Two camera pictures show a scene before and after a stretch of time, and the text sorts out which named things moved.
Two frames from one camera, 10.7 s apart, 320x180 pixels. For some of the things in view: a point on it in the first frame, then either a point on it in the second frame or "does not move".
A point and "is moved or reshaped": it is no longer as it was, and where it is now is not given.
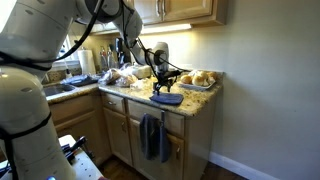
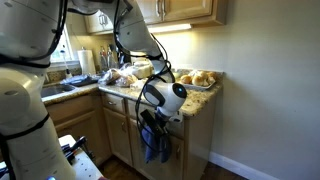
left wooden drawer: (112, 102) does not move
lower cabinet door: (117, 125) does not move
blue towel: (168, 98) is moved or reshaped
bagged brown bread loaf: (110, 77) does not move
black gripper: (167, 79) → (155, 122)
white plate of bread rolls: (198, 78) does not move
